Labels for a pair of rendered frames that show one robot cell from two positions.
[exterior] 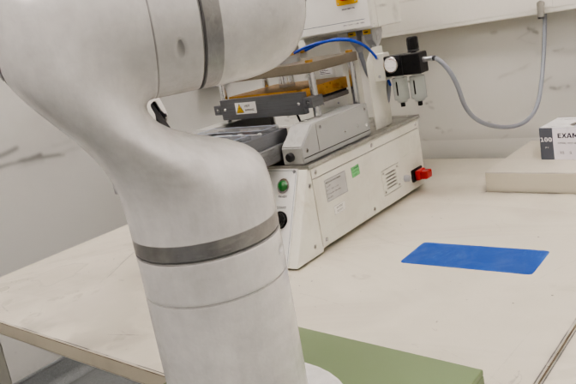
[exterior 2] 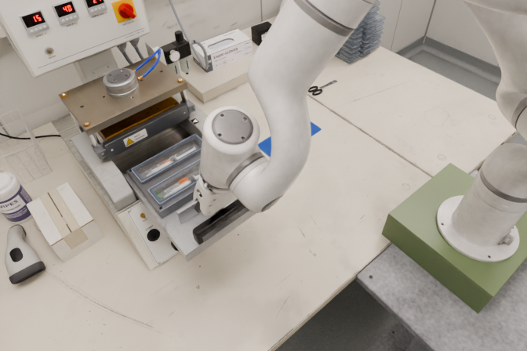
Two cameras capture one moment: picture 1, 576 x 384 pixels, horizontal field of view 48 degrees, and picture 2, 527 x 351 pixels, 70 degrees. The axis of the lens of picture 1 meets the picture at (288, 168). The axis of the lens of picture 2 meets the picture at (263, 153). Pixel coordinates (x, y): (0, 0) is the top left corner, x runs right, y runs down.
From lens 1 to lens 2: 1.25 m
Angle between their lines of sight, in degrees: 73
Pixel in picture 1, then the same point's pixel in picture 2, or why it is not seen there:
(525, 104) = (154, 41)
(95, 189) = not seen: outside the picture
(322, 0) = (102, 20)
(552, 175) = (233, 80)
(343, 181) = not seen: hidden behind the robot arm
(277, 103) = (166, 121)
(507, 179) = (214, 92)
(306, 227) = not seen: hidden behind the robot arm
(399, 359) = (439, 179)
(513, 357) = (386, 157)
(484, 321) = (355, 155)
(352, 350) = (429, 189)
